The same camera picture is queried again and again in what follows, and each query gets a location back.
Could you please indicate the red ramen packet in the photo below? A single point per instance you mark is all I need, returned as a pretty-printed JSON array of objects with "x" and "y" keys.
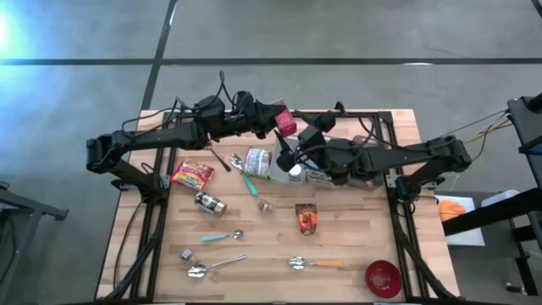
[{"x": 192, "y": 174}]

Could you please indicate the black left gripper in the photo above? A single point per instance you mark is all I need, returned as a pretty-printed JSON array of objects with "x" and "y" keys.
[{"x": 258, "y": 120}]

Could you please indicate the orange cloth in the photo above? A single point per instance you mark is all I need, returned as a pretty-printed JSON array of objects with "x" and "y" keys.
[{"x": 451, "y": 210}]

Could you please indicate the red bowl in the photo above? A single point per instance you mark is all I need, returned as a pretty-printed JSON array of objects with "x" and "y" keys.
[{"x": 383, "y": 279}]

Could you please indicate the white board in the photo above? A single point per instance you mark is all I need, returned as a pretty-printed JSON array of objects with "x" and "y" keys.
[{"x": 466, "y": 237}]

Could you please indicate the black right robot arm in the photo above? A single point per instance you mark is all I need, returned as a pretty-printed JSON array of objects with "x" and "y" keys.
[{"x": 415, "y": 154}]

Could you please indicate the white plastic container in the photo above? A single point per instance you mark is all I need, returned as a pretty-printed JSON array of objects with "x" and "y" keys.
[{"x": 499, "y": 197}]

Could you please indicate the black metal stand bar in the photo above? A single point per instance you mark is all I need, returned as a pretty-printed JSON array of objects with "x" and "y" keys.
[{"x": 487, "y": 214}]

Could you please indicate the small black device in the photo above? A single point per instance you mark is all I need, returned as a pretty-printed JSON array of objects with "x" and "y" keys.
[{"x": 516, "y": 289}]

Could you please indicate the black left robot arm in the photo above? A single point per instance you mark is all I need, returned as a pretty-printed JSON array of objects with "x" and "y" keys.
[{"x": 148, "y": 137}]

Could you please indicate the white-lidded spice jar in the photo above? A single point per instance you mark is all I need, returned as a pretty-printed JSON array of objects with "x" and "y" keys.
[{"x": 297, "y": 173}]

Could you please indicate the black spoon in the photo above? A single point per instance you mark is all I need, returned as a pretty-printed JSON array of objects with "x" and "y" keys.
[{"x": 223, "y": 163}]

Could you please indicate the brown snack pouch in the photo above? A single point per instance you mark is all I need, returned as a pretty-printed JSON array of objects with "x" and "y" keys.
[{"x": 306, "y": 220}]

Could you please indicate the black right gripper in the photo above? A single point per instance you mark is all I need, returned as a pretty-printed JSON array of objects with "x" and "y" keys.
[{"x": 330, "y": 123}]

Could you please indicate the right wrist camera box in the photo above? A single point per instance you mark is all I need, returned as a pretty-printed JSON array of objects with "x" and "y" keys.
[{"x": 312, "y": 136}]

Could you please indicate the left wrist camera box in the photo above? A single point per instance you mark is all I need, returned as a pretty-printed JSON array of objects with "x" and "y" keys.
[{"x": 243, "y": 101}]

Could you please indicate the black frame clamp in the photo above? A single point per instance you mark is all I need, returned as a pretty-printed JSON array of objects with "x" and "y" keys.
[{"x": 340, "y": 108}]

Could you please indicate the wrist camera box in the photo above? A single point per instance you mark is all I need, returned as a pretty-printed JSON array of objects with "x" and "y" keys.
[
  {"x": 312, "y": 136},
  {"x": 243, "y": 101}
]

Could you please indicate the light grey storage bin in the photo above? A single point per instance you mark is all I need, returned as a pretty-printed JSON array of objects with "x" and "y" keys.
[
  {"x": 275, "y": 173},
  {"x": 315, "y": 183}
]

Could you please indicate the glass spice jar cork stopper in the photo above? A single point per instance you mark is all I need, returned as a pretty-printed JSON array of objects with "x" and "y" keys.
[{"x": 265, "y": 206}]

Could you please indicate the black metal stand leg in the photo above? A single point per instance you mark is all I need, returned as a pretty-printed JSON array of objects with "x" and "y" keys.
[{"x": 25, "y": 202}]

